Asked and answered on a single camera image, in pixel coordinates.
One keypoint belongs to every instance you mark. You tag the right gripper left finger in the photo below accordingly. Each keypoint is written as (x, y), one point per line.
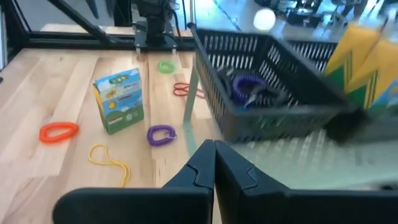
(140, 205)

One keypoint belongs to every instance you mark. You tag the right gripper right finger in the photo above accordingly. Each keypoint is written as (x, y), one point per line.
(311, 208)

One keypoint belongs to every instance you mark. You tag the yellow rubber band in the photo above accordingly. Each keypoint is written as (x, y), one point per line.
(127, 175)

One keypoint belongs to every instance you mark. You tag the black slotted plastic basket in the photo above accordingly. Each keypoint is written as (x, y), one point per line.
(308, 53)
(280, 124)

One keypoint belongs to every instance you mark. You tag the yellow green crayon box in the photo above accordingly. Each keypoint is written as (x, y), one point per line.
(382, 71)
(351, 46)
(119, 102)

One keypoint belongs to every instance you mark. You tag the red rubber band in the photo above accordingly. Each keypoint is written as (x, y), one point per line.
(175, 90)

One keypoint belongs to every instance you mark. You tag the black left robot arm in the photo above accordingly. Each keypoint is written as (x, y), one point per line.
(152, 18)

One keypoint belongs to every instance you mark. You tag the green perforated metal shelf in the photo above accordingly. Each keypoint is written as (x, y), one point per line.
(311, 165)

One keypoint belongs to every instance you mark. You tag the white bulb table lamp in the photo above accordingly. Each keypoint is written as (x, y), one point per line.
(264, 19)

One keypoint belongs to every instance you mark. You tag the black aluminium table frame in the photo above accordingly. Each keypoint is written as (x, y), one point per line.
(62, 39)

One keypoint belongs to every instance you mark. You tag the silver metal bracket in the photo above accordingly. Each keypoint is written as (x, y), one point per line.
(1, 40)

